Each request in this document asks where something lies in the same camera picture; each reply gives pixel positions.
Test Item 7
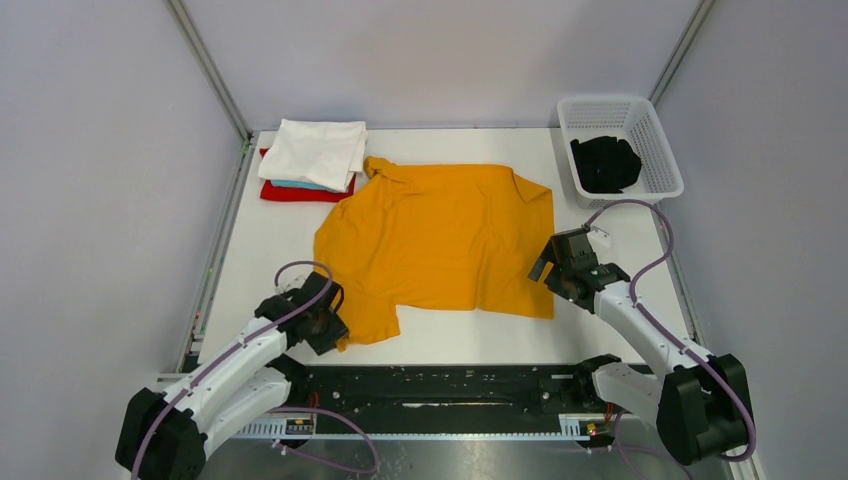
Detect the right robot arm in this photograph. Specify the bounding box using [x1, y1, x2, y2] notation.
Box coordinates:
[529, 227, 757, 466]

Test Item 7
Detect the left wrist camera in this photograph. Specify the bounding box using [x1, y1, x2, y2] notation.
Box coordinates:
[275, 276, 305, 295]

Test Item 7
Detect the white folded t shirt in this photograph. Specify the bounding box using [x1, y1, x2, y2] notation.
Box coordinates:
[258, 119, 368, 192]

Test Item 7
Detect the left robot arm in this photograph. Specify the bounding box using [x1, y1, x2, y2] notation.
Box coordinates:
[115, 262, 346, 479]

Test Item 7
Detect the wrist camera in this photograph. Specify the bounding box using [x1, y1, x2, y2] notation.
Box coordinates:
[275, 276, 305, 295]
[587, 226, 613, 249]

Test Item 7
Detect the red folded t shirt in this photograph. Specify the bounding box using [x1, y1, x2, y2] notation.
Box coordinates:
[259, 177, 356, 203]

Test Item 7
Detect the blue folded t shirt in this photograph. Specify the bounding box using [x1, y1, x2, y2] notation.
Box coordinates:
[270, 180, 336, 192]

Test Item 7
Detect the white plastic basket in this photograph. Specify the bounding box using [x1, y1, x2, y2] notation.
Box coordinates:
[557, 94, 684, 209]

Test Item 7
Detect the yellow t shirt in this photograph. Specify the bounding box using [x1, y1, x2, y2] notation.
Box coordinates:
[313, 157, 555, 345]

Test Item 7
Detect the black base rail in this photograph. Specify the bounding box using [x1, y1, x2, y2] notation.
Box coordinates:
[270, 355, 617, 436]

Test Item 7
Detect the black t shirt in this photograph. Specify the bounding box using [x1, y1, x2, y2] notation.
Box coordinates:
[569, 136, 643, 194]

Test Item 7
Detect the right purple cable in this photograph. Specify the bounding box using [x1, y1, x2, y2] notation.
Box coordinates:
[573, 199, 758, 480]

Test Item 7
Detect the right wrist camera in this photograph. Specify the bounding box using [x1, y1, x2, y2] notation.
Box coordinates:
[587, 226, 613, 249]

